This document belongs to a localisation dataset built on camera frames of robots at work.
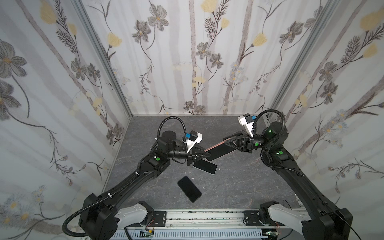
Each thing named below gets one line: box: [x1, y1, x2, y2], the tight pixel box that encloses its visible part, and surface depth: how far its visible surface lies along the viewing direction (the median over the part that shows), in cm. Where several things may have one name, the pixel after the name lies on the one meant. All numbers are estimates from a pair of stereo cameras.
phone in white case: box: [193, 159, 218, 175], surface depth 94 cm
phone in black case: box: [177, 176, 202, 203], surface depth 86 cm
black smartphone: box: [206, 142, 237, 161], surface depth 64 cm
